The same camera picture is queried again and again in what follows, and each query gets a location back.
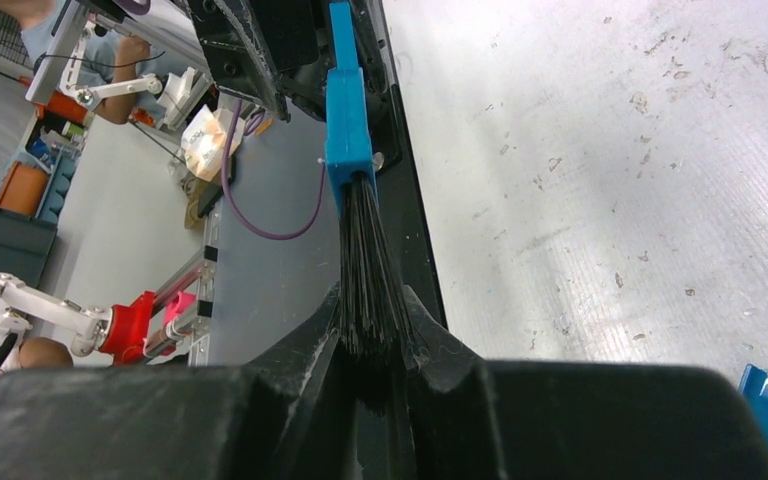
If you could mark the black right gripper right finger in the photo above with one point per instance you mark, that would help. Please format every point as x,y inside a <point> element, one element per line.
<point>475,418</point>

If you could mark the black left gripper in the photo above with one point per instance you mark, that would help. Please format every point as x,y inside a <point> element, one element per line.
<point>277,53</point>

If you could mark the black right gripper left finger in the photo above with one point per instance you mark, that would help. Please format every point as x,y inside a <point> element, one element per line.
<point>276,417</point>

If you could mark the blue hand brush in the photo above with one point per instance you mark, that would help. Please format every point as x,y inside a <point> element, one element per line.
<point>372,318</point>

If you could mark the aluminium rail frame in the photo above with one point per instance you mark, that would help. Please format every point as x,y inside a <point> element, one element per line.
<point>183,305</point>

